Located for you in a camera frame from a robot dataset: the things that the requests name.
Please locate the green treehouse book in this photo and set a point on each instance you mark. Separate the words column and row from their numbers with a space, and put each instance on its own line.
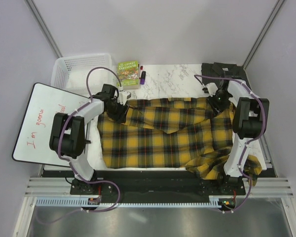
column 128, row 73

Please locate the white plastic basket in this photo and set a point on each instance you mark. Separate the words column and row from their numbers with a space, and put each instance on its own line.
column 70, row 73

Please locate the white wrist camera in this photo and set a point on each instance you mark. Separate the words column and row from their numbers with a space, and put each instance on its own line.
column 210, row 88
column 123, row 96

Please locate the purple highlighter marker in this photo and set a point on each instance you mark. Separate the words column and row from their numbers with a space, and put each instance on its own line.
column 143, row 77

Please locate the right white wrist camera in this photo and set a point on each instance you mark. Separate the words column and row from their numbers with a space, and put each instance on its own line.
column 210, row 88

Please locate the red capped marker pen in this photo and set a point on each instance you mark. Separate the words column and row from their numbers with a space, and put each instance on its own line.
column 140, row 71

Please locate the aluminium corner post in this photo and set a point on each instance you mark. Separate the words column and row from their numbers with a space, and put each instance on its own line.
column 263, row 32
column 43, row 27

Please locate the left aluminium corner post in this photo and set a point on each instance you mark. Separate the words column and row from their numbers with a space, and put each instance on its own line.
column 43, row 27

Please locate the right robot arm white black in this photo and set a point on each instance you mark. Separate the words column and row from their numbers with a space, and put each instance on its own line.
column 248, row 124

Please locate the right aluminium corner post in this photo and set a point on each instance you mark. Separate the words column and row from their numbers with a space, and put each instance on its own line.
column 263, row 32

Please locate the white slotted cable duct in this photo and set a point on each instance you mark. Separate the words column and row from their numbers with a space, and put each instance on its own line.
column 95, row 201

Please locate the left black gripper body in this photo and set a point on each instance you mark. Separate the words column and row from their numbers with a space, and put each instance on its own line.
column 115, row 112

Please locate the whiteboard with red writing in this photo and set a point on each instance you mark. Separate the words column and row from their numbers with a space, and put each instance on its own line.
column 32, row 144

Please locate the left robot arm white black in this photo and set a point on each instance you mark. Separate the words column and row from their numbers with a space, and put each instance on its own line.
column 68, row 134

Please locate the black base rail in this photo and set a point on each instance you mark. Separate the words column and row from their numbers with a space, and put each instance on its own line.
column 145, row 186

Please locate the folded dark striped shirt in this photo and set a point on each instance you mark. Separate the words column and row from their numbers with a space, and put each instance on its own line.
column 222, row 69

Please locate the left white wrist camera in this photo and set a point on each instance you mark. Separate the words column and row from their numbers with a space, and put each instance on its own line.
column 123, row 96

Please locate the yellow plaid long sleeve shirt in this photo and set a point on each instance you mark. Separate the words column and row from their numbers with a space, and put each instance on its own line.
column 169, row 133

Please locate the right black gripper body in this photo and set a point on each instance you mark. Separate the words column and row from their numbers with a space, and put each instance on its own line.
column 220, row 100

